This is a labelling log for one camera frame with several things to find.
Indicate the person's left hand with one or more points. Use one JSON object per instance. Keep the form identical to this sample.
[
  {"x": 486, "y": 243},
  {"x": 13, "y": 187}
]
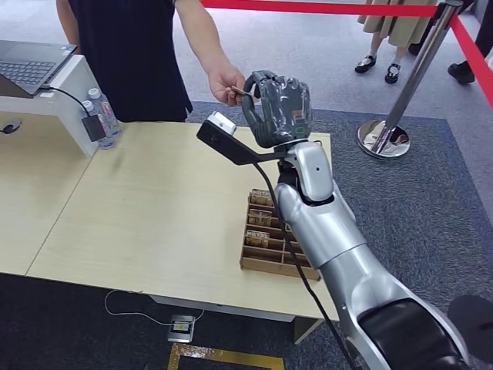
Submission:
[{"x": 225, "y": 81}]

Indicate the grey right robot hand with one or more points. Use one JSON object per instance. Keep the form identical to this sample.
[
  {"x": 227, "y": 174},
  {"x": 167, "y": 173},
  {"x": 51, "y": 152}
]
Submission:
[{"x": 281, "y": 110}]

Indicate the thin dark card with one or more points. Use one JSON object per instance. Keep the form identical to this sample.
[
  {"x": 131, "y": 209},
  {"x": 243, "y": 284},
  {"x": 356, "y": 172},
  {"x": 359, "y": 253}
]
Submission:
[{"x": 243, "y": 92}]

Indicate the person's left forearm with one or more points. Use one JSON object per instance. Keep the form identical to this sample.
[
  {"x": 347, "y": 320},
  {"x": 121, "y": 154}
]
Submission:
[{"x": 200, "y": 33}]

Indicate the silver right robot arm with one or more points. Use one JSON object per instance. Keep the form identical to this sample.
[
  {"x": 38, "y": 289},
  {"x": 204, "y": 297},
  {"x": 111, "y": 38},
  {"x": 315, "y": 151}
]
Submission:
[{"x": 338, "y": 240}]

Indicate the person's right forearm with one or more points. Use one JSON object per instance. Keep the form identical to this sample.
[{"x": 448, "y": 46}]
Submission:
[{"x": 67, "y": 23}]

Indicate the card stack in tray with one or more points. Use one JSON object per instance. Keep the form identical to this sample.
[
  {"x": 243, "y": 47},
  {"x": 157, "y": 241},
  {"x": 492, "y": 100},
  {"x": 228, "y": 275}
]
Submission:
[
  {"x": 257, "y": 239},
  {"x": 261, "y": 198}
]

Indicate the wooden card tray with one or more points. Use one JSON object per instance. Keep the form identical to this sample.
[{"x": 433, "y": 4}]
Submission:
[{"x": 265, "y": 260}]

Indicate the bystander person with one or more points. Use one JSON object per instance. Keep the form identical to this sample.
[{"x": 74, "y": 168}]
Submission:
[
  {"x": 481, "y": 35},
  {"x": 400, "y": 25}
]

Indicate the red barrier belt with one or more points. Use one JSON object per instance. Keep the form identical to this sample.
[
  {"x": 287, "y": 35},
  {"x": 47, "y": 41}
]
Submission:
[
  {"x": 473, "y": 58},
  {"x": 307, "y": 7}
]

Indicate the clear water bottle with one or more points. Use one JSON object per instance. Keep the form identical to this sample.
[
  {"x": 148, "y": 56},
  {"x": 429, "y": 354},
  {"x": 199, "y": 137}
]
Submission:
[
  {"x": 105, "y": 139},
  {"x": 107, "y": 115}
]

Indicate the black power adapter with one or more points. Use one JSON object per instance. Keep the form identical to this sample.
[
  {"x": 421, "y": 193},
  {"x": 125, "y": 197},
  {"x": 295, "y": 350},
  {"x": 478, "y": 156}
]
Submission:
[{"x": 93, "y": 127}]

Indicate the white laptop riser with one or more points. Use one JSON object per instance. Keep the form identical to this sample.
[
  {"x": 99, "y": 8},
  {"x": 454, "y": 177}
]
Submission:
[{"x": 73, "y": 81}]

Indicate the metal floor socket box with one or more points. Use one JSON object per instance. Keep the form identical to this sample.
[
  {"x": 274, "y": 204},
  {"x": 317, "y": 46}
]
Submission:
[{"x": 182, "y": 329}]

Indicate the yellow floor tape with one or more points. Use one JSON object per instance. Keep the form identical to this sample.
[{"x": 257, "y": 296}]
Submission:
[{"x": 227, "y": 356}]

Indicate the grey laptop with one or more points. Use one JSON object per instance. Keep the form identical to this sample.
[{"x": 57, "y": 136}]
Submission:
[{"x": 27, "y": 64}]

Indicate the black desk grommet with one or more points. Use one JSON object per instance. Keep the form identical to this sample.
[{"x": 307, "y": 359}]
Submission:
[{"x": 10, "y": 126}]

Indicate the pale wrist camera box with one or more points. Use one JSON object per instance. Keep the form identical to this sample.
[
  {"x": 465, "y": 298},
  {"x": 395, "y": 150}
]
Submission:
[{"x": 222, "y": 122}]

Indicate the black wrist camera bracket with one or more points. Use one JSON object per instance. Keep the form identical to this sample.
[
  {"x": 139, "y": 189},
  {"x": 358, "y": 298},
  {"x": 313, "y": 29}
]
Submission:
[{"x": 227, "y": 145}]

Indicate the silver stanchion post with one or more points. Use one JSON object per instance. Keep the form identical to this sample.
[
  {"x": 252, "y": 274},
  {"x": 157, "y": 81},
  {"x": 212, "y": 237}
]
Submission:
[{"x": 416, "y": 71}]

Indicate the white desk frame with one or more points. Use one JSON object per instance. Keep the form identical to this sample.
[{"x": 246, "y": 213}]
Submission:
[{"x": 306, "y": 329}]

